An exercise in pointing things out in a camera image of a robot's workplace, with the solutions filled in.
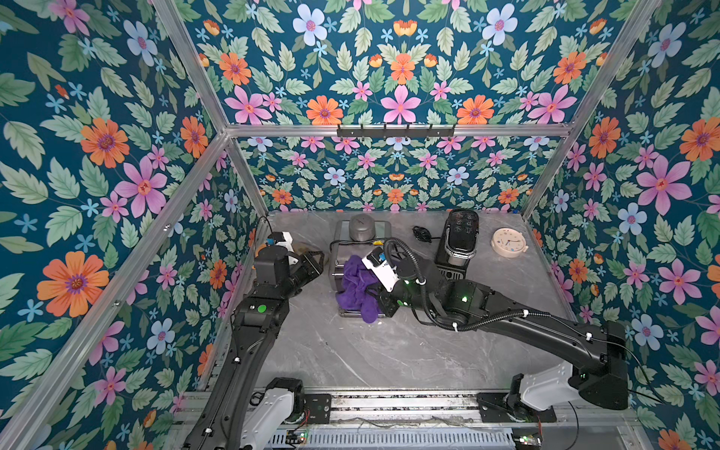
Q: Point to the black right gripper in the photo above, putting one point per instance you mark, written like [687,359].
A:
[385,298]

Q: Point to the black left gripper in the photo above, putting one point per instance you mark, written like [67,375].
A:
[307,262]

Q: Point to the purple microfiber cloth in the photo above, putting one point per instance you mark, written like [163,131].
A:
[354,294]

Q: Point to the silver espresso coffee machine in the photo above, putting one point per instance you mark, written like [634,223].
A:
[355,236]

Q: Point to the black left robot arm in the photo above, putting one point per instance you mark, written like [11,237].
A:
[229,420]

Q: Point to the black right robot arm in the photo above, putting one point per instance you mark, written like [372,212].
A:
[592,357]

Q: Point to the black capsule coffee machine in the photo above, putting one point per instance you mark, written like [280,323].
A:
[457,245]

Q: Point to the pink round alarm clock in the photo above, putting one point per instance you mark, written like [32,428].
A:
[509,243]

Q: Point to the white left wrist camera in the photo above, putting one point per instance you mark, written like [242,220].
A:
[284,240]

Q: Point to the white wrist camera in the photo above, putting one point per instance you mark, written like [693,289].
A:
[377,263]
[284,240]

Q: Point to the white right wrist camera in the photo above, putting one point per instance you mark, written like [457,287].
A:
[377,263]

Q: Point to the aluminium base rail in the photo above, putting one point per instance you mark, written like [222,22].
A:
[449,419]

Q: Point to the black hook rail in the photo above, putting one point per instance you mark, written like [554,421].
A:
[395,131]

